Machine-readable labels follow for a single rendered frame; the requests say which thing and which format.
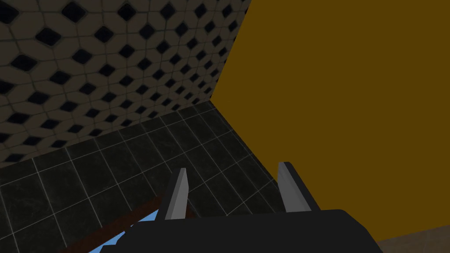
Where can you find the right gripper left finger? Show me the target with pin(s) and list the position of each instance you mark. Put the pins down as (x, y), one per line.
(177, 196)

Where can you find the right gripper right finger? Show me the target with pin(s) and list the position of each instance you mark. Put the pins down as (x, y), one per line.
(293, 191)

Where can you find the brown framed blue panel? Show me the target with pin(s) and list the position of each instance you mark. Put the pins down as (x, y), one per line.
(121, 225)

